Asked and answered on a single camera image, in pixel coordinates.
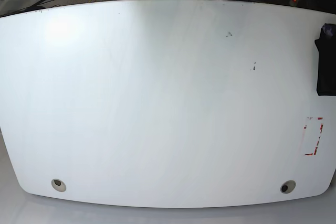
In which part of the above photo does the right table grommet hole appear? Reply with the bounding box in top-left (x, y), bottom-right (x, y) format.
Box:
top-left (280, 180), bottom-right (296, 194)

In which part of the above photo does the red tape rectangle marker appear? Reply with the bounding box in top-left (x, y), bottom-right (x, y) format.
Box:
top-left (300, 117), bottom-right (324, 156)

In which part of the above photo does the left table grommet hole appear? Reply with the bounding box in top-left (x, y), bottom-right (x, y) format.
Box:
top-left (51, 179), bottom-right (66, 192)

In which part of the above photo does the black printed T-shirt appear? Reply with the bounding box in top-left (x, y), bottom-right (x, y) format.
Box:
top-left (314, 24), bottom-right (336, 96)

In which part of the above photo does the table grommet hole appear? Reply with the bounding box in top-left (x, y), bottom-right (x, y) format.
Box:
top-left (280, 180), bottom-right (296, 194)
top-left (51, 179), bottom-right (66, 192)

